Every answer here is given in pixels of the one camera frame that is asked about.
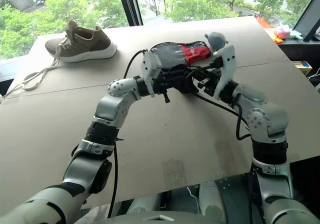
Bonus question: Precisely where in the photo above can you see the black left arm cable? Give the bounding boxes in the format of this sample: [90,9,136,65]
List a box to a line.
[106,48,149,219]

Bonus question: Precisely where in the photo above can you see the teal flat box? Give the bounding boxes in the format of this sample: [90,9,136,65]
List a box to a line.
[289,29,304,39]

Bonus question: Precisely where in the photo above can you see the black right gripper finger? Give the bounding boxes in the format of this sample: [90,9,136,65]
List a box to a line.
[196,79,213,91]

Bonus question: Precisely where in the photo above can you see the clear tape patch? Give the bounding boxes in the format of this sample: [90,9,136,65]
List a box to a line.
[161,159,188,186]

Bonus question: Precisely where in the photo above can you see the thin white cable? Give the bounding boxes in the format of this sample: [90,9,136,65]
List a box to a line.
[186,186,201,211]

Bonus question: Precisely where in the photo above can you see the grey plush toy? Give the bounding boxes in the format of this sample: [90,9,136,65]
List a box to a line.
[204,31,230,52]

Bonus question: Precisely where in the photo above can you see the white rounded robot shell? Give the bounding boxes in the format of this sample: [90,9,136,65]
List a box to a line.
[126,193,163,215]
[199,180,226,218]

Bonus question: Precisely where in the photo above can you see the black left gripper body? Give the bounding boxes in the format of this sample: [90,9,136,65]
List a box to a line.
[155,68,169,95]

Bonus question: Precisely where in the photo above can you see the yellow box with blue item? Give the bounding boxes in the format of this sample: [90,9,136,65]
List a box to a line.
[291,60,313,77]

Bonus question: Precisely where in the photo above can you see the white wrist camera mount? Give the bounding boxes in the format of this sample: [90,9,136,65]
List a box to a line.
[140,50,163,99]
[213,44,238,100]

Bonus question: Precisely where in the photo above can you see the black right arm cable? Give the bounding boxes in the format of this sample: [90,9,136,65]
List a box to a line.
[185,57,252,142]

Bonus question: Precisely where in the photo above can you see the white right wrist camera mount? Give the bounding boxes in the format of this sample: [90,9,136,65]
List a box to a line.
[213,44,238,100]

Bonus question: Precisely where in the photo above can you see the dark monitor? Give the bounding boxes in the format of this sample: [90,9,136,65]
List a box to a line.
[291,0,320,42]

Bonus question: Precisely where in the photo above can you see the black drawstring pouch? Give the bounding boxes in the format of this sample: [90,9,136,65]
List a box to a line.
[159,63,202,104]

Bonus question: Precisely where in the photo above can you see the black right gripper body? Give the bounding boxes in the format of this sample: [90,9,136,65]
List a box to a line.
[203,68,223,98]

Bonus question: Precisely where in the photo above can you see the black side desk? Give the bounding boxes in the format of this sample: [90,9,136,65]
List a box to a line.
[276,37,320,69]

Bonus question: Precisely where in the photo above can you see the red and black racket cover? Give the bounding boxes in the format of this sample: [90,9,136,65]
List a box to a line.
[149,40,211,69]

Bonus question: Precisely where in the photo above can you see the pink paper box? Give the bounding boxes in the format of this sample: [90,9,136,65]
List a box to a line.
[276,24,291,39]

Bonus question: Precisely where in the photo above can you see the grey robot torso cover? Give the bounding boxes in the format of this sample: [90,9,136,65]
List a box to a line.
[98,209,215,224]

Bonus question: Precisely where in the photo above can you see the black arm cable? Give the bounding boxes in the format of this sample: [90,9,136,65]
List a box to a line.
[185,57,252,142]
[106,48,149,219]

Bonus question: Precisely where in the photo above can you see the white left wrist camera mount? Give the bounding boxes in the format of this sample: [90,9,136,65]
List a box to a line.
[140,50,163,99]

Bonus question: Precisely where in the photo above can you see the black window frame post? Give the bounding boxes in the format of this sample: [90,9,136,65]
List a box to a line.
[115,0,144,27]

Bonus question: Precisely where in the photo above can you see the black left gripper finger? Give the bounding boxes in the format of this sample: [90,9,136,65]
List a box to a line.
[165,78,185,89]
[165,68,186,79]

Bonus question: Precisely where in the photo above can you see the brown sneaker with white sole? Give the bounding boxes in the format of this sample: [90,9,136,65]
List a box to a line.
[4,19,118,99]

